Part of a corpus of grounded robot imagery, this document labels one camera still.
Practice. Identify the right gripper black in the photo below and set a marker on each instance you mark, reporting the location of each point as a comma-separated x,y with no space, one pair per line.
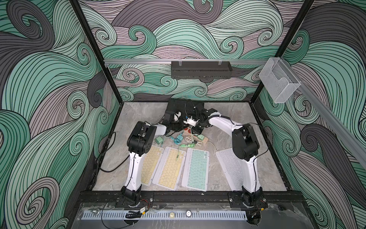
196,130

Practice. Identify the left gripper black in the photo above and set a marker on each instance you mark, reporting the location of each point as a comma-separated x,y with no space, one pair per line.
180,125

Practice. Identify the teal charger adapter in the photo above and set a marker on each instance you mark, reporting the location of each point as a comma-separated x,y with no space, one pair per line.
179,139

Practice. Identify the light green charger adapter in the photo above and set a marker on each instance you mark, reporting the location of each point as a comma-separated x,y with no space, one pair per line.
159,140

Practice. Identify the yellow keyboard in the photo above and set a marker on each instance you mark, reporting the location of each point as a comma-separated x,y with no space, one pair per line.
169,169
150,165

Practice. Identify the white keyboard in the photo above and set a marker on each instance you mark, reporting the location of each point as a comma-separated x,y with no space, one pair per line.
230,165

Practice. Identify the green keyboard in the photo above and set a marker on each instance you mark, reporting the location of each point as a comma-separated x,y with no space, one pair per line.
196,170

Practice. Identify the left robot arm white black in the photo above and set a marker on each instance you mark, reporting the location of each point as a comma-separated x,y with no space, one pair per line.
139,144

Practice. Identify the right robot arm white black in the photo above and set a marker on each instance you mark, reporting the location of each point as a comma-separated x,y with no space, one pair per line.
245,147

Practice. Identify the wooden power strip green plugs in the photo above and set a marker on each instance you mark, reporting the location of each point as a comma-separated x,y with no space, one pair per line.
196,137

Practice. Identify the black flat box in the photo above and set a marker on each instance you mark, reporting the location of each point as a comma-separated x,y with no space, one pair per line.
186,107

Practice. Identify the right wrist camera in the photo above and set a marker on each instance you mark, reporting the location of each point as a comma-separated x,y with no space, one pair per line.
191,122

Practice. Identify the black wall tray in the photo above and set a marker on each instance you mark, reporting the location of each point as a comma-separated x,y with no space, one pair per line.
201,70

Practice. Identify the clear acrylic wall holder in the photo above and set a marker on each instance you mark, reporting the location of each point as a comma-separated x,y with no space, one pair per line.
279,79

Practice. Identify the aluminium wall rail back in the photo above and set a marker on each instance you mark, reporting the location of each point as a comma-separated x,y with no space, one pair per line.
146,61

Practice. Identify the aluminium wall rail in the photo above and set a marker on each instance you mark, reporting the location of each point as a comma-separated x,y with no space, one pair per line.
312,87
146,61

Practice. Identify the white slotted cable duct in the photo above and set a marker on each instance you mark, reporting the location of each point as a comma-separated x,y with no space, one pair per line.
170,214

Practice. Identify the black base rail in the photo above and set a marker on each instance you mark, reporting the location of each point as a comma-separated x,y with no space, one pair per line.
159,199

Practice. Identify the aluminium wall rail right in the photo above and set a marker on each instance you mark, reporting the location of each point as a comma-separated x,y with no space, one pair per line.
312,87

